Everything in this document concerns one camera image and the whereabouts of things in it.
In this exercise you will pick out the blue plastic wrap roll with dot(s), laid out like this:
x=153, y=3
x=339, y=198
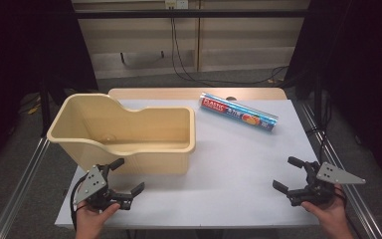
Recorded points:
x=237, y=112

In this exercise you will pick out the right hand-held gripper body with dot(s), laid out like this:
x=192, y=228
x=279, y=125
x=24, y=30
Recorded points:
x=326, y=176

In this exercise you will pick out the person's left hand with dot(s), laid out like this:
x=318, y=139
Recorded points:
x=94, y=220

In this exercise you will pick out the white table sheet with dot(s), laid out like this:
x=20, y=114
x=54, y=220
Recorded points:
x=232, y=166

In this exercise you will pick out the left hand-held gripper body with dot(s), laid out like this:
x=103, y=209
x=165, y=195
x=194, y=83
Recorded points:
x=91, y=186

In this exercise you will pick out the person's right hand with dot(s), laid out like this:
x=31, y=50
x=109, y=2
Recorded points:
x=330, y=217

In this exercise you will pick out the dark curtain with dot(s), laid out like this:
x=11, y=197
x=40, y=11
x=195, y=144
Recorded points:
x=20, y=66
x=361, y=66

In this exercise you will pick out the beige plastic bin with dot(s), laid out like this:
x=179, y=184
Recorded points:
x=146, y=119

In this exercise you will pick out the white wall socket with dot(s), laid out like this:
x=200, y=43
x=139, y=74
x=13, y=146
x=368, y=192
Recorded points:
x=176, y=4

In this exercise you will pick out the aluminium floor rail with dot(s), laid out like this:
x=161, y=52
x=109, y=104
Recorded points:
x=366, y=215
x=20, y=189

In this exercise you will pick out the black metal stand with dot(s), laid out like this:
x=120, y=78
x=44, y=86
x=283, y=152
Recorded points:
x=45, y=106

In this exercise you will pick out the black horizontal bar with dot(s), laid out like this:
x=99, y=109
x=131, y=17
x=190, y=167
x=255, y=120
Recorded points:
x=192, y=14

